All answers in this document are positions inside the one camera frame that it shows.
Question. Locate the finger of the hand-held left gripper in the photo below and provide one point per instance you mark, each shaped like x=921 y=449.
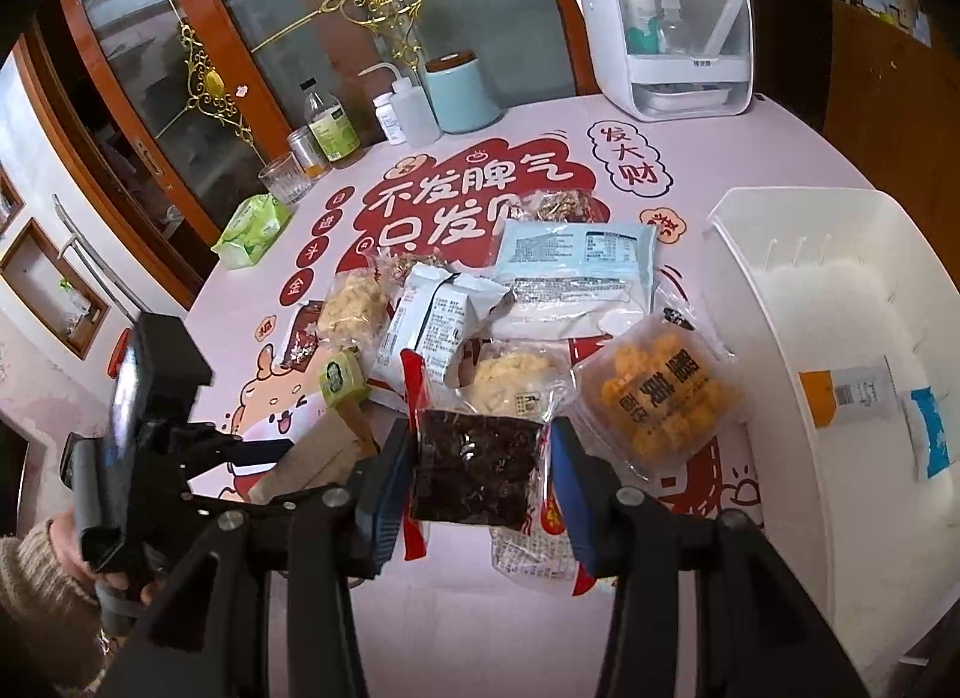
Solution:
x=255 y=452
x=199 y=501

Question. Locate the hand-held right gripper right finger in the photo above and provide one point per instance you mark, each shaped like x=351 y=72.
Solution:
x=570 y=507

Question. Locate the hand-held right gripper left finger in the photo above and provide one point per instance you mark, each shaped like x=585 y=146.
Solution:
x=382 y=499

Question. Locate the tan paper snack packet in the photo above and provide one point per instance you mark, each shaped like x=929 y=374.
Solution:
x=315 y=454

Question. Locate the beige red-edged snack packet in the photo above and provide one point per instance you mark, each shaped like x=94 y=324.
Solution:
x=525 y=548

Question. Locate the green small packet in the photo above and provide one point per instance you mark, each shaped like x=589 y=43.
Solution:
x=341 y=379

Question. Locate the dark red small packet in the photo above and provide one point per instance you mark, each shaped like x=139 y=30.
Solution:
x=300 y=342

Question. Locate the orange cracker snack packet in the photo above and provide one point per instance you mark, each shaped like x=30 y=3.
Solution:
x=660 y=398

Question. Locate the clear puffed snack packet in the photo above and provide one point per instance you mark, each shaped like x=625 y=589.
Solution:
x=510 y=375
x=352 y=308

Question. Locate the white black-print snack packet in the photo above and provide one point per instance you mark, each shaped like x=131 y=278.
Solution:
x=435 y=323

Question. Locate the light blue snack packet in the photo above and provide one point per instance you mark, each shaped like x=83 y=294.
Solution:
x=577 y=255

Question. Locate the white plastic bin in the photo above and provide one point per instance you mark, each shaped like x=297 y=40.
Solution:
x=750 y=270

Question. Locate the clear walnut snack packet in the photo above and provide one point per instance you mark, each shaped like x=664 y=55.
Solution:
x=562 y=206

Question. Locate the person's left hand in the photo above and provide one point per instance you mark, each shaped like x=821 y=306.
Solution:
x=69 y=540

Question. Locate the green tissue pack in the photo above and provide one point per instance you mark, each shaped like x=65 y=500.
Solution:
x=251 y=229

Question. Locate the clear glass tumbler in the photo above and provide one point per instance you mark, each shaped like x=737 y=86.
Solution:
x=283 y=180

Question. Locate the small glass jar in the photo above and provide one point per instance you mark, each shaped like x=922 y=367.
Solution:
x=307 y=154

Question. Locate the orange white label packet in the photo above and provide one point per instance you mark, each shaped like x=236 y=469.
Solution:
x=821 y=398

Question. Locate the glass bottle green label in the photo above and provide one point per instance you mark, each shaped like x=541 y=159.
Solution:
x=334 y=131

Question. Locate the small white pill bottle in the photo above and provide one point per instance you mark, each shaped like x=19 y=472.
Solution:
x=390 y=124

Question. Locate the white squeeze wash bottle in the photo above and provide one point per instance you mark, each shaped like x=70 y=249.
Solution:
x=420 y=116

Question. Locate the wooden glass door cabinet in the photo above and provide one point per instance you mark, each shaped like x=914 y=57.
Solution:
x=225 y=8

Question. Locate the blue white packet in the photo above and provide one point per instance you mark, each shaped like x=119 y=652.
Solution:
x=930 y=435

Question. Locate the light blue canister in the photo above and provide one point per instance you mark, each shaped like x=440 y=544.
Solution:
x=461 y=98

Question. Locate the white organizer box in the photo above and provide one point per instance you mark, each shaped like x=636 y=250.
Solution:
x=600 y=30

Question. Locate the white green bottle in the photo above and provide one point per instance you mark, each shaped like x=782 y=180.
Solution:
x=641 y=23

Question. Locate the clear small bottle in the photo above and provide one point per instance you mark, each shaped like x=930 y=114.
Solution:
x=671 y=26

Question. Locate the brown wooden cabinet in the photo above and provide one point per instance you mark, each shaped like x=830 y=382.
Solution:
x=877 y=90

